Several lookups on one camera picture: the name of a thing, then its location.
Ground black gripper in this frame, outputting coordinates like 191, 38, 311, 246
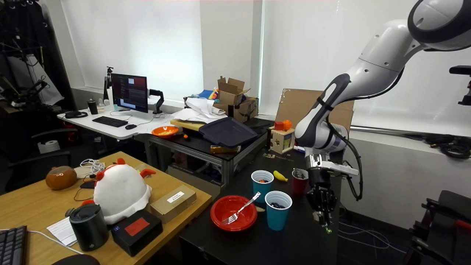
306, 171, 342, 236

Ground red plastic cup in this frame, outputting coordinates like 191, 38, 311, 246
290, 166, 311, 199

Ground blue plastic cup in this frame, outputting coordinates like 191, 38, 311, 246
264, 190, 294, 233
250, 169, 275, 203

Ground yellow toy banana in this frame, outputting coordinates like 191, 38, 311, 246
272, 169, 290, 184

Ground white plastic spoon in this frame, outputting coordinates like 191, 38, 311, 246
225, 190, 262, 227

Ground wooden toy box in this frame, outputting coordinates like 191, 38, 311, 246
268, 125, 297, 156

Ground orange toy ball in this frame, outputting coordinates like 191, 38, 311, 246
272, 119, 294, 133

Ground red plastic bowl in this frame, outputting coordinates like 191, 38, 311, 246
209, 194, 259, 233

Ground brown cardboard sheet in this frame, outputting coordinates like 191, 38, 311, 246
274, 87, 356, 150

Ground dark blue tote lid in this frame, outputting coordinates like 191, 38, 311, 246
197, 116, 261, 149

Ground large cardboard box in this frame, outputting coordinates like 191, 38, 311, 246
230, 94, 261, 125

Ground open cardboard box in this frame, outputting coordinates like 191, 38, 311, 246
215, 75, 247, 110

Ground tan flat box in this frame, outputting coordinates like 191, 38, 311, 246
147, 184, 199, 224

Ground white paper pile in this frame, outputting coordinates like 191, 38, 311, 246
169, 96, 228, 125

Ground orange bowl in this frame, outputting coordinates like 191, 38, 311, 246
150, 125, 184, 141

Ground black box red label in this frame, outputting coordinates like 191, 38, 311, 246
109, 208, 165, 258

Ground white hard hat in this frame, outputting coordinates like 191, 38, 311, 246
91, 158, 158, 227

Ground computer monitor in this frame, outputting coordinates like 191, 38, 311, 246
110, 72, 150, 115

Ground black keyboard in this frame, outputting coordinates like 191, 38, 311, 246
0, 224, 29, 265
91, 115, 130, 130

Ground black cylinder speaker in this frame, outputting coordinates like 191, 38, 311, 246
65, 202, 110, 253

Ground clear round container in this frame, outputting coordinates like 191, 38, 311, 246
77, 156, 107, 180

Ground black mug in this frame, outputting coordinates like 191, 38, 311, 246
87, 97, 100, 116

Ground white office desk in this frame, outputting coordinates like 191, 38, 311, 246
56, 108, 174, 143

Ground white paper sheet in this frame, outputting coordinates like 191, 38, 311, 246
46, 215, 80, 249

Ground brown ball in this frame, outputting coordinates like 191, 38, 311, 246
44, 165, 80, 193

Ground grey tissue box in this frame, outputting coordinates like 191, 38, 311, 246
37, 138, 62, 156

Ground wooden desk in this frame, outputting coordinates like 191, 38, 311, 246
0, 150, 213, 265

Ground black office chair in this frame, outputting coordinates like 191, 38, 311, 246
0, 124, 80, 196

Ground dark coats on rack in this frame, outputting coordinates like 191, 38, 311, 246
0, 0, 78, 113

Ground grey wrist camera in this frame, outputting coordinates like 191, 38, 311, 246
308, 153, 361, 178

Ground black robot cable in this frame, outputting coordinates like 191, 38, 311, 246
331, 119, 365, 203

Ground black cable bundle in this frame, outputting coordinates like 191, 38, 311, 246
425, 133, 471, 162

